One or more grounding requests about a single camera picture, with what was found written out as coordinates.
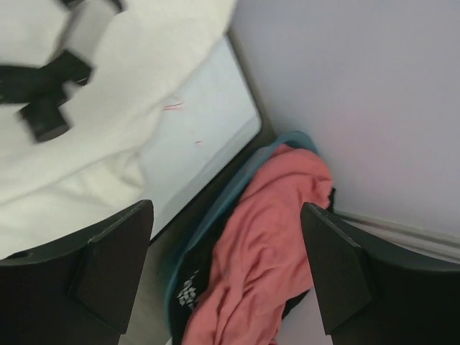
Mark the white t-shirt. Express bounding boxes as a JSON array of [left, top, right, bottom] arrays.
[[1, 1, 236, 258]]

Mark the aluminium rail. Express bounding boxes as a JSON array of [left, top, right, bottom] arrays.
[[336, 212, 459, 261]]

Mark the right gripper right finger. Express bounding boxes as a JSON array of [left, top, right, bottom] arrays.
[[301, 203, 459, 344]]

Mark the white whiteboard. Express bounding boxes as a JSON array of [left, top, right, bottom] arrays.
[[142, 38, 262, 238]]

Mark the pink t-shirt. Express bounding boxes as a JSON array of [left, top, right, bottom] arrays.
[[183, 144, 333, 344]]

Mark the teal laundry basket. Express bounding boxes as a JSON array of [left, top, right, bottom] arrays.
[[160, 131, 318, 344]]

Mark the black t-shirt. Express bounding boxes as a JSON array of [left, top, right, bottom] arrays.
[[168, 186, 339, 345]]

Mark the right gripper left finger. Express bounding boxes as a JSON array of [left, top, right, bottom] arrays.
[[1, 200, 154, 344]]

